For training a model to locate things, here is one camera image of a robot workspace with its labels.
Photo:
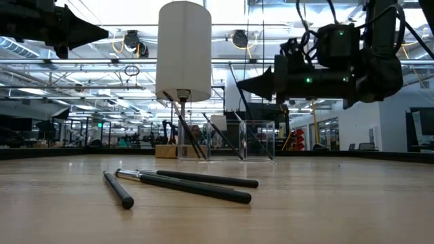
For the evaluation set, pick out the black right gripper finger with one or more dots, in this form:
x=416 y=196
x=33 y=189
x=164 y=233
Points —
x=264 y=81
x=241 y=85

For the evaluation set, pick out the white sign board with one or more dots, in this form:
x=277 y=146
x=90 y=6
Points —
x=220 y=122

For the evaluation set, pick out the clear acrylic organizer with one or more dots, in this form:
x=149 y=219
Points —
x=259 y=142

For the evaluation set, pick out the red storage rack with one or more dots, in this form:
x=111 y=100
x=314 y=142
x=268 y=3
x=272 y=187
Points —
x=300 y=139

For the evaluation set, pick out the white shade wooden base lamp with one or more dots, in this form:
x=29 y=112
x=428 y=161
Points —
x=183 y=51

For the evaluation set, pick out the black office chair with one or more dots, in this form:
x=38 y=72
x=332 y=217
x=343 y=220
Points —
x=367 y=146
x=352 y=147

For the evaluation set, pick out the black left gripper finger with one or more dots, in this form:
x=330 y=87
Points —
x=101 y=36
x=76 y=27

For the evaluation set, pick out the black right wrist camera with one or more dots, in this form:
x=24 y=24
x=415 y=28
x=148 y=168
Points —
x=291 y=51

